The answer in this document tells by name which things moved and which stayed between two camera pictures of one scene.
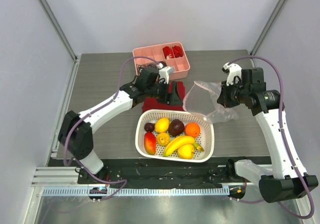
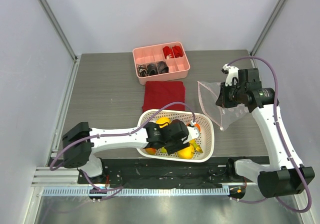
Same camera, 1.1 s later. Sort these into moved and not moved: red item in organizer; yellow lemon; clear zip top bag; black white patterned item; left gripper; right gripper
Moved: left gripper; clear zip top bag
Not moved: black white patterned item; red item in organizer; right gripper; yellow lemon
